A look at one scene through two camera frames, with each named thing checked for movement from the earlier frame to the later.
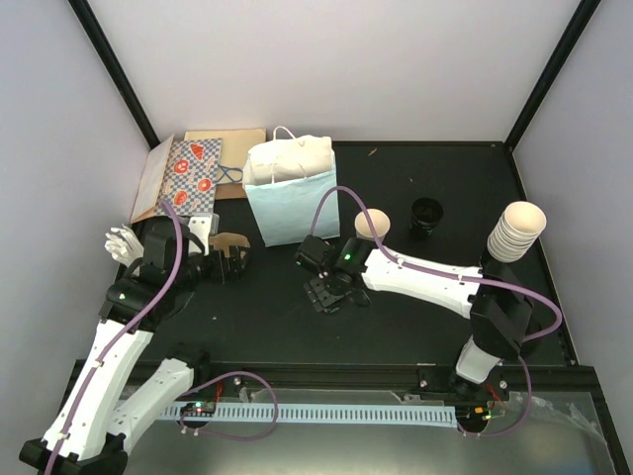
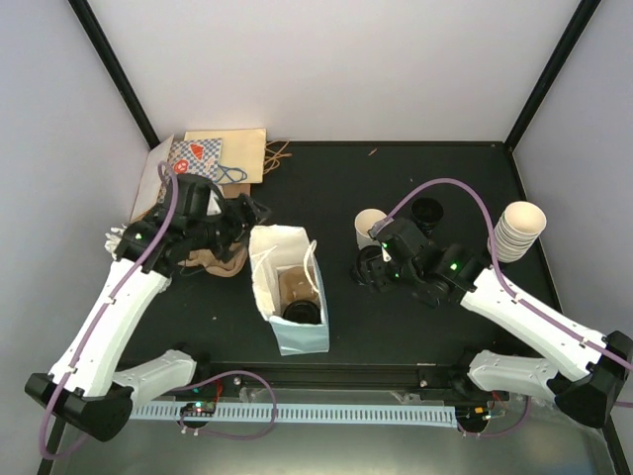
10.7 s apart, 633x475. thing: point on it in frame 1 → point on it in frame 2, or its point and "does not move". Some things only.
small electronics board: (199, 409) does not move
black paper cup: (425, 214) does not move
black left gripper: (236, 267) → (241, 226)
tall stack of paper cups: (519, 227) does not move
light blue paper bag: (285, 181) → (273, 247)
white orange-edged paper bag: (156, 163) does not move
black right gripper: (320, 297) → (378, 279)
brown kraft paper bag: (227, 191) does not move
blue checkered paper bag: (191, 175) does not move
